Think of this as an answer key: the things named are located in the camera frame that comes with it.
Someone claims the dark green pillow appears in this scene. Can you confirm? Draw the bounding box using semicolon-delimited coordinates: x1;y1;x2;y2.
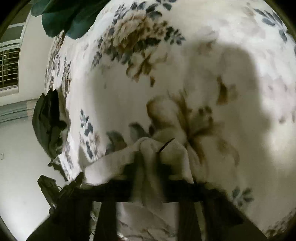
31;0;110;40

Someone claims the floral bed sheet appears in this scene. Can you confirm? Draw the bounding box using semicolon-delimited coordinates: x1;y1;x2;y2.
45;1;295;240

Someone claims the barred window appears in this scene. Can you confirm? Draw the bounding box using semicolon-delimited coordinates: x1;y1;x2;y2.
0;23;25;90

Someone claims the black clothes pile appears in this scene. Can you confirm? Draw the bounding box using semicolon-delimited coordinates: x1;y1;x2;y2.
32;89;67;160

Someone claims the beige t-shirt with black collar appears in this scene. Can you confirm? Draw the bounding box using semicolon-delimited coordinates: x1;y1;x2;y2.
78;136;195;241

